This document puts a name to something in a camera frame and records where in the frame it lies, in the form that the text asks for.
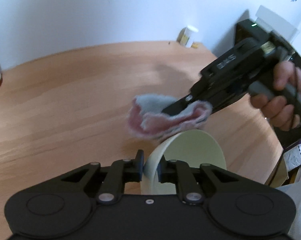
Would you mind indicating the white radiator heater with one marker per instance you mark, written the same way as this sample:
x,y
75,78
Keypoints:
x,y
270,21

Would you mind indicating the purple white package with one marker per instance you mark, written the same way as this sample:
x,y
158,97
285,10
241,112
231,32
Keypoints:
x,y
292,158

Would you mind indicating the small white yellow bottle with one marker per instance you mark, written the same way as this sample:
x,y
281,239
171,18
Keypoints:
x,y
187,36

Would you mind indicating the cream white bowl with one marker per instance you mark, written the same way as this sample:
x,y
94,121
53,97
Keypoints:
x,y
193,147

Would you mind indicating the person right hand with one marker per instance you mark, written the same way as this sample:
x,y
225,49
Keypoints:
x,y
279,113

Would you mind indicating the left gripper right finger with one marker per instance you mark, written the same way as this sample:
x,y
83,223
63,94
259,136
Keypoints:
x,y
180,174

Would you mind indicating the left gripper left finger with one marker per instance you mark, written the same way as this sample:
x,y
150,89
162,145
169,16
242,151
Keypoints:
x,y
119,173

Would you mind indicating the light blue terry cloth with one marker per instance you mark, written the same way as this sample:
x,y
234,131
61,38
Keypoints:
x,y
147,121

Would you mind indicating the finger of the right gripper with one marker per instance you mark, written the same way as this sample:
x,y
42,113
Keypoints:
x,y
178,106

